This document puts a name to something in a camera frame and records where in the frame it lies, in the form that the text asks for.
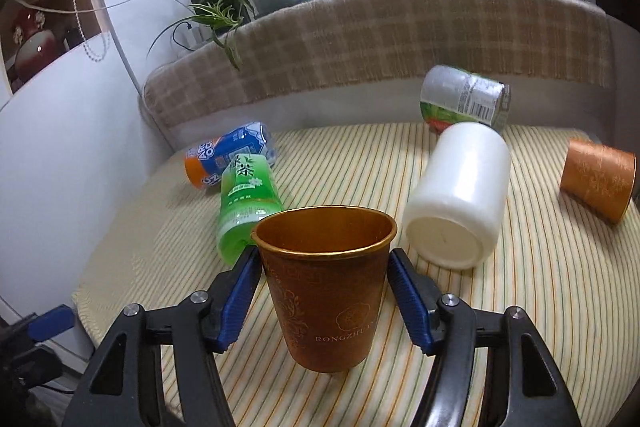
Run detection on blue orange drink can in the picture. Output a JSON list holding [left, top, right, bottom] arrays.
[[183, 121, 277, 188]]

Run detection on lying copper paper cup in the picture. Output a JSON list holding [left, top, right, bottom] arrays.
[[560, 139, 637, 225]]

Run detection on plaid beige windowsill cloth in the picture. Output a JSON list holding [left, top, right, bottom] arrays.
[[143, 0, 615, 128]]

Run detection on red white vase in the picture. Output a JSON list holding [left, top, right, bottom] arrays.
[[12, 8, 60, 82]]

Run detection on green tea bottle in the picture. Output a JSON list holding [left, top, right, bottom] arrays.
[[217, 153, 283, 265]]

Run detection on white plastic cup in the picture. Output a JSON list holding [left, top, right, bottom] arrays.
[[402, 122, 511, 271]]

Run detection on copper paper cup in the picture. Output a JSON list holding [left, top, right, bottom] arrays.
[[560, 139, 637, 225], [252, 206, 397, 373]]

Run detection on white green label jar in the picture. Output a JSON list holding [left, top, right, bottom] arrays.
[[420, 65, 511, 133]]

